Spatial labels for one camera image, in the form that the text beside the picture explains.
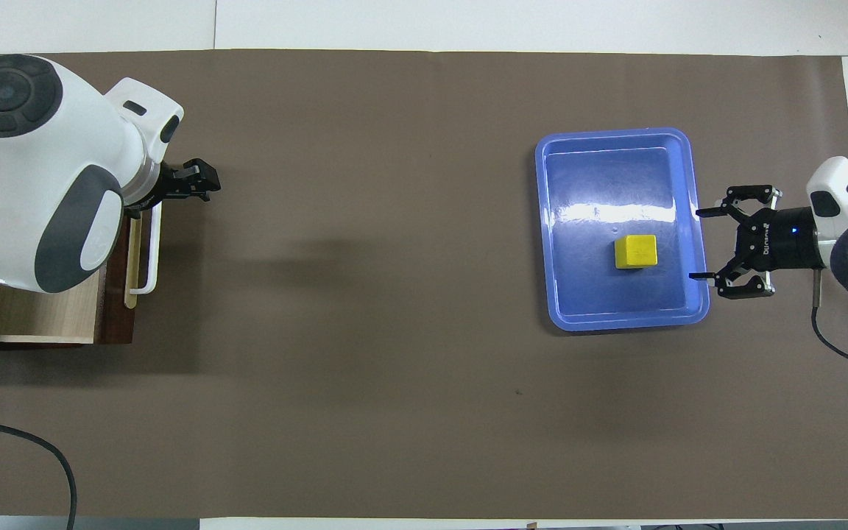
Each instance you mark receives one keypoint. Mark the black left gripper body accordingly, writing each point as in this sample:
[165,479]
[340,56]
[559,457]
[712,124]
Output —
[170,184]

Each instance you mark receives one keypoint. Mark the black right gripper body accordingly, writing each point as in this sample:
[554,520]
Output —
[777,239]

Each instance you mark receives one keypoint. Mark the yellow block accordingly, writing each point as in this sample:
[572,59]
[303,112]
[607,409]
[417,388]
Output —
[636,252]

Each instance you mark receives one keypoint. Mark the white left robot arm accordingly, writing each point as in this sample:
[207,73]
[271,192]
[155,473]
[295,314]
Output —
[26,184]

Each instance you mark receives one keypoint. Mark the blue plastic tray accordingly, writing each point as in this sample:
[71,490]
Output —
[615,184]

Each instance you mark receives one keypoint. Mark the brown paper table mat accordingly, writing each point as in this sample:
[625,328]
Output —
[394,294]

